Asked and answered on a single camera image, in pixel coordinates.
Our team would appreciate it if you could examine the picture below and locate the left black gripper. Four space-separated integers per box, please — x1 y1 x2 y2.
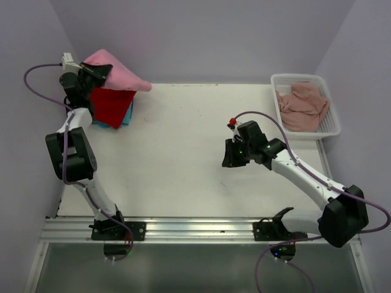
76 62 112 99

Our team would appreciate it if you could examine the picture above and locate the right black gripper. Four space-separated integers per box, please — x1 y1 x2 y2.
222 138 254 167

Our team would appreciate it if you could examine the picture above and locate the pink t shirt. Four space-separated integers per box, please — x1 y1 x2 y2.
84 49 152 92

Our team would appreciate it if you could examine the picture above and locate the beige t shirt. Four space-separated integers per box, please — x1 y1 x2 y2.
275 82 330 132

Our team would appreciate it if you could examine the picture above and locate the white plastic basket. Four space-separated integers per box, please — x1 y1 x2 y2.
270 73 341 140

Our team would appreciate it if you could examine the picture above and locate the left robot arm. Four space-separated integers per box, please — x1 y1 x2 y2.
45 63 131 241

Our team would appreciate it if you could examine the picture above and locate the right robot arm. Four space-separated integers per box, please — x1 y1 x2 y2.
222 118 368 248

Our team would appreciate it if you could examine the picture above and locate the red folded t shirt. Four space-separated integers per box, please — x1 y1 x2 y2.
90 88 136 129

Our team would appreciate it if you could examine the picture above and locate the teal folded t shirt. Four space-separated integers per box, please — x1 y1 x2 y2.
92 102 133 129

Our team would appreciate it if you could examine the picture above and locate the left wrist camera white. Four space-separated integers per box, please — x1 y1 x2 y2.
61 52 81 73

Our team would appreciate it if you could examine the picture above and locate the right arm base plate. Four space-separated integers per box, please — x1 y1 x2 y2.
252 218 308 241

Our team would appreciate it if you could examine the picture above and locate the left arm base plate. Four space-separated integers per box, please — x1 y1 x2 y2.
89 219 146 241

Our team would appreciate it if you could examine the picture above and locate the aluminium mounting rail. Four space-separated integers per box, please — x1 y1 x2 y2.
41 215 361 245

